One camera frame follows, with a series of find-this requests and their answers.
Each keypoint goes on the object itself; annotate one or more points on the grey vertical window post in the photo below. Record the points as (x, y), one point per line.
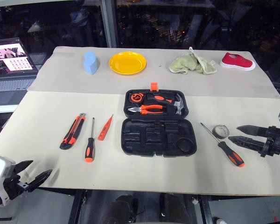
(109, 23)

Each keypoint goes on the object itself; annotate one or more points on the beige table mat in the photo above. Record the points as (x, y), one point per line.
(154, 81)

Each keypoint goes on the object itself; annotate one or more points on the white horizontal window frame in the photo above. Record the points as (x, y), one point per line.
(25, 2)

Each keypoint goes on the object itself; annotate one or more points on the yellow plastic plate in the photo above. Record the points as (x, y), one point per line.
(128, 63)

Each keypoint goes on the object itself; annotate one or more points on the orange black tape measure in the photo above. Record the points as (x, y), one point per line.
(135, 97)

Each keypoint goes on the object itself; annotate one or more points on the green crumpled towel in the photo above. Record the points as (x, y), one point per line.
(186, 65)

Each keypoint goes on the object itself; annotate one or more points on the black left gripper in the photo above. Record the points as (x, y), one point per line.
(14, 186)

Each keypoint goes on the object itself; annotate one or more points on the long black orange screwdriver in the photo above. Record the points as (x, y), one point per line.
(231, 155)

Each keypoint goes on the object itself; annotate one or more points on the dark rounded shape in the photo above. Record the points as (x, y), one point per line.
(175, 210)
(120, 210)

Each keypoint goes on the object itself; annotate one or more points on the orange black utility knife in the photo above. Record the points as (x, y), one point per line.
(74, 130)

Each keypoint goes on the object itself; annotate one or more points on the short black orange screwdriver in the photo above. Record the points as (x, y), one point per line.
(89, 149)

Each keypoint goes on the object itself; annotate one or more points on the red white child shoe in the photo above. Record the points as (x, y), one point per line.
(238, 62)

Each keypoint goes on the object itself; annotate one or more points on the blue foam block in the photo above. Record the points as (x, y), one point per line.
(91, 63)

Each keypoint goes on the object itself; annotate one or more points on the black tool case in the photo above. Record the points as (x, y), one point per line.
(158, 140)

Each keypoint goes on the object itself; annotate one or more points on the orange voltage tester pen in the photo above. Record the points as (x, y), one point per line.
(105, 129)

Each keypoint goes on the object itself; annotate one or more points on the black metal table frame bar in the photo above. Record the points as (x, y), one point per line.
(204, 210)
(75, 207)

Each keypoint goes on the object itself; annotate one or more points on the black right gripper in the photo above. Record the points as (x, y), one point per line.
(276, 142)

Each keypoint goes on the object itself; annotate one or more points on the open grey laptop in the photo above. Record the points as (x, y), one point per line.
(9, 86)

